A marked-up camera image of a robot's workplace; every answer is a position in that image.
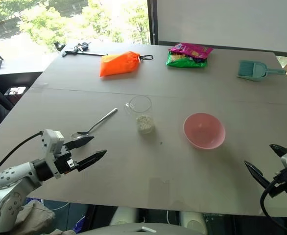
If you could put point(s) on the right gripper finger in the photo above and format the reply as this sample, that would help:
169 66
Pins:
257 172
279 149

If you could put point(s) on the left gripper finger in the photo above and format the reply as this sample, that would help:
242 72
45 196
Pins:
81 142
92 158

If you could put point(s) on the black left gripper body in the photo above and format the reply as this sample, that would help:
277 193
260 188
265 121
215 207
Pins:
64 160

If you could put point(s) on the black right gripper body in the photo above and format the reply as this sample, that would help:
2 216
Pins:
284 182

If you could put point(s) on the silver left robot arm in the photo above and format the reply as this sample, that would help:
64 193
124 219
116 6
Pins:
8 181

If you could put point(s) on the silver metal spoon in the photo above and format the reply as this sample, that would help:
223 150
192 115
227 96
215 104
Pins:
100 121

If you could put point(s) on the beige cloth bag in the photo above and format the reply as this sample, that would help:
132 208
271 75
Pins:
33 216

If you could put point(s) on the white rounded shape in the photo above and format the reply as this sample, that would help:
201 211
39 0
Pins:
124 216
193 224

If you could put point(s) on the pink plastic bowl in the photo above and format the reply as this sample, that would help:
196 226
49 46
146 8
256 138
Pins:
203 132

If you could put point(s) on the clear glass cup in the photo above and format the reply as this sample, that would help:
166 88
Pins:
141 107

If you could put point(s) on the teal plastic dustpan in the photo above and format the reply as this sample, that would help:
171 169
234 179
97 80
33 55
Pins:
262 72

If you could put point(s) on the black device with white parts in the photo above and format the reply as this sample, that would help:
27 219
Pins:
15 90

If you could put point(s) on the teal hand brush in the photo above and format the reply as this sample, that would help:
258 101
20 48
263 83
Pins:
246 68

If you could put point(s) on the long black rod tool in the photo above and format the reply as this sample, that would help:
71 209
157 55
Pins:
84 53

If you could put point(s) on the black key bunch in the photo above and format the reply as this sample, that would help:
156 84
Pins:
82 46

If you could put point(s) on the green snack bag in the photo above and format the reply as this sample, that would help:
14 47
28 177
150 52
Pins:
186 62

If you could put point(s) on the magenta snack bag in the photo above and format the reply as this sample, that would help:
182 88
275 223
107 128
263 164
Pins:
192 49

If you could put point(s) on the white board panel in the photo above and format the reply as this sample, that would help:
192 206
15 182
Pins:
226 22

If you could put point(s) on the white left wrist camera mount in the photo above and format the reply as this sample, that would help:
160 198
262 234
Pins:
51 144

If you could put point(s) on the black window frame post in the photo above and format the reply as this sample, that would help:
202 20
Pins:
152 22

